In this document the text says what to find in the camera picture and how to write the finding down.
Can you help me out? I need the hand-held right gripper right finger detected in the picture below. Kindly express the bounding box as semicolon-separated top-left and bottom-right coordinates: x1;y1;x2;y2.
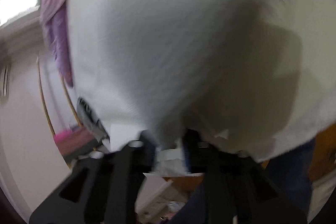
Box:
182;129;307;224

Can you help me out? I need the bright pink cloth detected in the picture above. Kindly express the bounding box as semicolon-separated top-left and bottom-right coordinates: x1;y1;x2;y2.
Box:
54;130;95;156

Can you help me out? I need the purple floral quilt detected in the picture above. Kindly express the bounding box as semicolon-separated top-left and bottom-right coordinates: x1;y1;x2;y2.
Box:
38;0;76;88

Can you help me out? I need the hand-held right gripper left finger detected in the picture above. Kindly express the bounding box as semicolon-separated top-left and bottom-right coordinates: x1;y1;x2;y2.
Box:
29;132;156;224

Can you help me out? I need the wooden double wall barre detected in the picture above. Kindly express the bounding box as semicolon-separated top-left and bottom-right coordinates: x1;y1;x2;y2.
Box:
37;56;84;135

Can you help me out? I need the person's leg in jeans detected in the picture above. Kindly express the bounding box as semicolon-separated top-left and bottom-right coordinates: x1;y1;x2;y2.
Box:
260;139;315;216
168;182;210;224

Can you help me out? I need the white snap-button jacket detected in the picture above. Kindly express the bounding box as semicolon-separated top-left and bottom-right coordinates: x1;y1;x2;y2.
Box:
67;0;336;164

